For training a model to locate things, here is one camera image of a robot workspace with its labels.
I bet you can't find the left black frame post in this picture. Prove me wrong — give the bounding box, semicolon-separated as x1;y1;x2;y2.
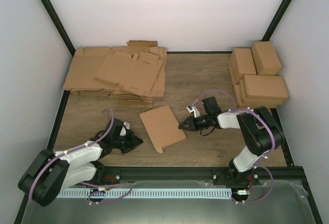
40;0;75;56

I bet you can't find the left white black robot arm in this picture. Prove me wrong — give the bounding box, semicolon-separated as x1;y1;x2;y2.
17;119;143;207

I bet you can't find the folded box back middle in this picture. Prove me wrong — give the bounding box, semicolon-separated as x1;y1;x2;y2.
229;48;257;85

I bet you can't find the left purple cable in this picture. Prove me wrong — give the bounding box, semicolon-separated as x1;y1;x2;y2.
28;108;134;207

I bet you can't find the folded box back right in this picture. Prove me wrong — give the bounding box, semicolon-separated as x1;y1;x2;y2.
251;41;282;76

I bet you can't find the stack of flat cardboard sheets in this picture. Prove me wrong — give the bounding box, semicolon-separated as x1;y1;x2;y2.
63;40;167;107

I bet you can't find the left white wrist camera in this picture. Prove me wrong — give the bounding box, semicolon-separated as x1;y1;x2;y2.
120;122;130;136

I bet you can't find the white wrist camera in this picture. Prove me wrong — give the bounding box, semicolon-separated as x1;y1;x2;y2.
120;122;130;136
186;104;200;118

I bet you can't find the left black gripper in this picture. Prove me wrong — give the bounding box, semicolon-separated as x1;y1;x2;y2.
113;130;143;154

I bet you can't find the folded box front top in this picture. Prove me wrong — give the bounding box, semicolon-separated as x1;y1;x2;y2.
239;75;289;101

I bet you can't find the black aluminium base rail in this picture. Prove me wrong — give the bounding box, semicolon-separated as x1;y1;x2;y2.
90;166;306;187

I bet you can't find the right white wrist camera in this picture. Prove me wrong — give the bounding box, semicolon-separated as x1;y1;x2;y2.
186;104;200;118

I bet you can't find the right black frame post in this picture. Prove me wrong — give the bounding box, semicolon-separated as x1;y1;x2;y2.
261;0;293;42

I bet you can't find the cardboard box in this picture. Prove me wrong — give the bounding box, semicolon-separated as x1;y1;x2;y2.
139;105;186;154

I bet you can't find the light blue slotted cable duct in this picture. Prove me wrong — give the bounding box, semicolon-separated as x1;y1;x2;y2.
57;188;232;200

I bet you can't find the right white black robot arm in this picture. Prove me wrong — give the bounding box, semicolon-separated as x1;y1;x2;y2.
178;97;286;184

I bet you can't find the black frame post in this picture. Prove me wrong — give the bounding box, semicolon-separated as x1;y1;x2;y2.
40;0;75;56
261;0;293;42

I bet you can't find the folded box front bottom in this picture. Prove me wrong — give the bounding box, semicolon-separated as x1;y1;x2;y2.
233;84;283;108

